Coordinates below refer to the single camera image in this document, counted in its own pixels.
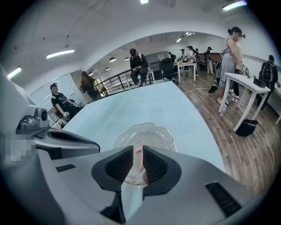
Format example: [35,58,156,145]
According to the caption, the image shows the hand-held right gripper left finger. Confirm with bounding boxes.
[36,145,134,225]

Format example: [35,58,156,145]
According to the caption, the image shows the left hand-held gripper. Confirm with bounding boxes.
[0,63,101,164]

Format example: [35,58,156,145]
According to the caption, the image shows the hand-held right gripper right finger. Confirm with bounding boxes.
[129,145,260,225]

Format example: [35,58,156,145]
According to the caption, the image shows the pink shrimp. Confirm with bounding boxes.
[136,147,147,182]

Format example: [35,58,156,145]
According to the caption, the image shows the clear glass plate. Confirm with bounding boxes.
[114,122,177,186]

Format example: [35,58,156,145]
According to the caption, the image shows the black metal railing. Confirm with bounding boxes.
[94,68,155,98]

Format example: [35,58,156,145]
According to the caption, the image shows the long ceiling light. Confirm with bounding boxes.
[222,0,247,11]
[46,49,76,60]
[6,66,22,80]

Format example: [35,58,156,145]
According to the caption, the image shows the black bag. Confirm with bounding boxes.
[235,119,259,137]

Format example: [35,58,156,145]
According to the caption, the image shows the black office chair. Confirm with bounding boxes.
[161,61,178,81]

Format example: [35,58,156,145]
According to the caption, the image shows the large white table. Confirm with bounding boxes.
[218,72,272,133]

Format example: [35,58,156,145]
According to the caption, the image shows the small white table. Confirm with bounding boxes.
[177,62,197,83]

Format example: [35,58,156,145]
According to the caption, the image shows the black box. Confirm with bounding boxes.
[252,76,267,88]

